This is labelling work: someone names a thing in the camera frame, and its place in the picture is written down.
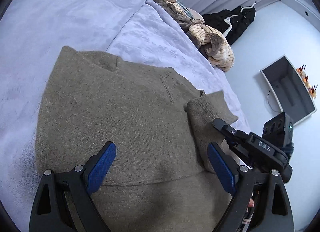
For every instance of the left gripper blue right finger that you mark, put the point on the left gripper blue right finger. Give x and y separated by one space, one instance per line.
272 211

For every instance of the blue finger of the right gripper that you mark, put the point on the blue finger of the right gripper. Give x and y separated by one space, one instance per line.
225 129

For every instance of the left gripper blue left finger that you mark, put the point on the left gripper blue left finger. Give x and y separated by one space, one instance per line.
60 196

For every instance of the olive brown knit sweater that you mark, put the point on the olive brown knit sweater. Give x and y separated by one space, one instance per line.
161 179

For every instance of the beige striped clothes pile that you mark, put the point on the beige striped clothes pile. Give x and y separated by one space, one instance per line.
208 40

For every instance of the person's right hand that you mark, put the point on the person's right hand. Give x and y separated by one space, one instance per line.
251 205

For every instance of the orange flower decoration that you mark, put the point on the orange flower decoration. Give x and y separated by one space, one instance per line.
305 79

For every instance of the black hanging jacket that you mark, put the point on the black hanging jacket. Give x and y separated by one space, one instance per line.
232 24

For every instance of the lavender plush bed blanket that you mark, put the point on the lavender plush bed blanket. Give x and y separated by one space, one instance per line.
33 33

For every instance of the black camera box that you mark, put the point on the black camera box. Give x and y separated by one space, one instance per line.
279 132

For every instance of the wall mounted monitor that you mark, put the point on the wall mounted monitor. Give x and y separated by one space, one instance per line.
289 90

